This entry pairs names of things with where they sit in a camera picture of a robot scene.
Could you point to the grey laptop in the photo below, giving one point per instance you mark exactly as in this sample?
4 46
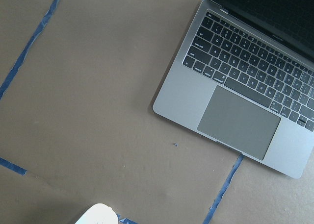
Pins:
244 77

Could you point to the white computer mouse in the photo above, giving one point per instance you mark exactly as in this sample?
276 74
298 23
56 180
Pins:
98 214

